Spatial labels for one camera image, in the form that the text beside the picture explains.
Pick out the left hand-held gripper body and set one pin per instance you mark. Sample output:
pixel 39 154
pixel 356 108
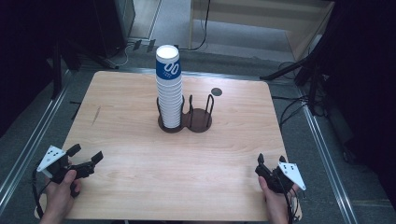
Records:
pixel 51 158

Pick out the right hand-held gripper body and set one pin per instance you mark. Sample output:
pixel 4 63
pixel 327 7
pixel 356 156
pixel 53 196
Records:
pixel 291 174

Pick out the dark brown cup holder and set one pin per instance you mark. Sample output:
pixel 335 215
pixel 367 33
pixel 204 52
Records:
pixel 199 122

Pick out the stack of paper cups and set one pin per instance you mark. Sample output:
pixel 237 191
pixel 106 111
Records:
pixel 169 102

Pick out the person's right hand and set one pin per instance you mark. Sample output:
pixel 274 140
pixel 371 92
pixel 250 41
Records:
pixel 278 208

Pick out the person's left hand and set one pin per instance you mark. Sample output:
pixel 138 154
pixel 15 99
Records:
pixel 59 199

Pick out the black stand leg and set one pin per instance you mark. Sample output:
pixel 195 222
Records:
pixel 57 71

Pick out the dark round table grommet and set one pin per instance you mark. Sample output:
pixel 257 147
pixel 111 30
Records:
pixel 216 91

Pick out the black metal stand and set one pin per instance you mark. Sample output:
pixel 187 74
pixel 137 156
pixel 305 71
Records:
pixel 313 77

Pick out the black curtain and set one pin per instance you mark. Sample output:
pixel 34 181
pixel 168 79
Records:
pixel 367 93
pixel 28 56

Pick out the black cabinet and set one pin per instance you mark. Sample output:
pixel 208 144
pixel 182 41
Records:
pixel 115 25

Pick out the metal floor rail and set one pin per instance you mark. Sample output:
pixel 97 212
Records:
pixel 34 146
pixel 327 161

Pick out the light wooden shelf frame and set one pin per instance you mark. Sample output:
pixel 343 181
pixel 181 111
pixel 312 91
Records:
pixel 299 34

